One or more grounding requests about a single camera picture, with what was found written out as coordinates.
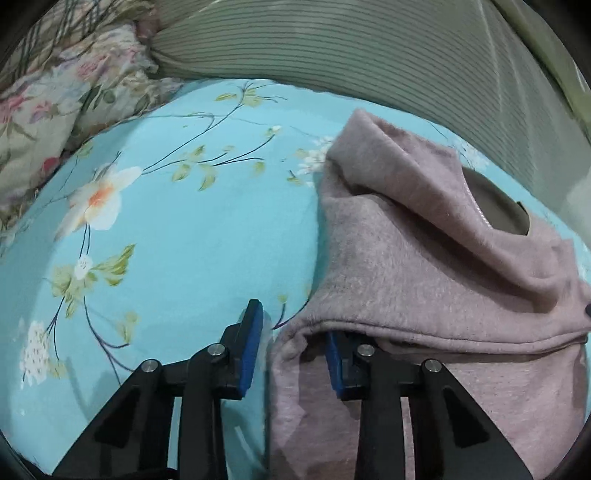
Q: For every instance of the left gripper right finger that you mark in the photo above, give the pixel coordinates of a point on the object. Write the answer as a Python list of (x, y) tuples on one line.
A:
[(351, 359)]

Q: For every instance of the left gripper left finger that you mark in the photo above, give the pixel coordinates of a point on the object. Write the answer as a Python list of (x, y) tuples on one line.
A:
[(225, 369)]

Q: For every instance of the mauve fuzzy sweater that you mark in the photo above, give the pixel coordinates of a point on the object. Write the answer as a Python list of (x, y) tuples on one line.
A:
[(433, 260)]

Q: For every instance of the blue floral bed sheet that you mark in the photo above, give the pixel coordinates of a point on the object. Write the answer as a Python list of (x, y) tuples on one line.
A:
[(152, 240)]

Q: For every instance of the pink floral quilt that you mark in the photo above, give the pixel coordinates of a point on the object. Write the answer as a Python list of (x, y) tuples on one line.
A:
[(49, 114)]

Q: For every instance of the green striped pillow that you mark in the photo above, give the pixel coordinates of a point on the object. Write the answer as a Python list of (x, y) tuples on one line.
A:
[(461, 64)]

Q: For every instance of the plaid beige blanket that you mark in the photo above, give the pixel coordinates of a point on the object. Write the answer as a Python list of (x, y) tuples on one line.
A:
[(63, 25)]

